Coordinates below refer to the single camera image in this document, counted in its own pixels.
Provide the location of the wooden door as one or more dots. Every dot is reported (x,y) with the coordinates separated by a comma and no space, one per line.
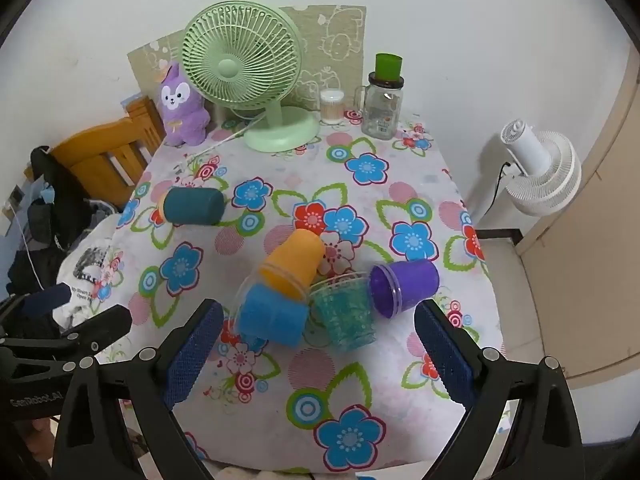
(600,260)

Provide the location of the wall socket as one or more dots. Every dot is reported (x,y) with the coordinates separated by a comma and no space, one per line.
(16,195)

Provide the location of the cotton swab container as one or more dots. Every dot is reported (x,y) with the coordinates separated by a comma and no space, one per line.
(332,107)

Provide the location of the clear teal glitter cup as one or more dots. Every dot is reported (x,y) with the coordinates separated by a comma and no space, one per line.
(346,316)

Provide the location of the white printed cloth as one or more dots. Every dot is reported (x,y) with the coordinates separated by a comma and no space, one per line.
(85,260)

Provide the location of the green desk fan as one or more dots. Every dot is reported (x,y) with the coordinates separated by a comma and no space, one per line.
(230,67)

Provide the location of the floral tablecloth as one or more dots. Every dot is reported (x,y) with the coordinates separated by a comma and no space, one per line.
(390,210)

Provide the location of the blue plastic cup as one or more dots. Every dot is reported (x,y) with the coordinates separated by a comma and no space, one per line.
(270,316)

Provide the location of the orange plastic cup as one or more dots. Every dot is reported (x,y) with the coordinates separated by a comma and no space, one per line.
(295,260)

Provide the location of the purple plastic cup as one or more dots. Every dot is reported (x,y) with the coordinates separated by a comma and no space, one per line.
(411,282)

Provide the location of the purple plush toy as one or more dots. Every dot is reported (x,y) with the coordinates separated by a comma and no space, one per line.
(182,110)

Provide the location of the black clothing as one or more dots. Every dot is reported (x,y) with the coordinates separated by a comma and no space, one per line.
(60,195)

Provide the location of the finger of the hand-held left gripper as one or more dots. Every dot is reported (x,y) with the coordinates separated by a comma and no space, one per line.
(47,299)
(102,323)

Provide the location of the beige printed board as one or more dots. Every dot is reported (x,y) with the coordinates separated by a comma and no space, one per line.
(340,45)

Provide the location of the green plastic cup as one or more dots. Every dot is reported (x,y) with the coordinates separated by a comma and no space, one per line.
(389,65)

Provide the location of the dark teal plastic cup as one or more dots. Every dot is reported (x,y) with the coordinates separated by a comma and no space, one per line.
(195,205)

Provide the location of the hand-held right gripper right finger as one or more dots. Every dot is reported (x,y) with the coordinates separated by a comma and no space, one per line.
(446,355)

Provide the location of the white standing fan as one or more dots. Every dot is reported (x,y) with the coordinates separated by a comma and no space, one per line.
(545,170)

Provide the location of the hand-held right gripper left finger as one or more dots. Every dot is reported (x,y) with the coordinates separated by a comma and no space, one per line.
(195,355)

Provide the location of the wooden chair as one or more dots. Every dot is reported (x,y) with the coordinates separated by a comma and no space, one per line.
(95,155)

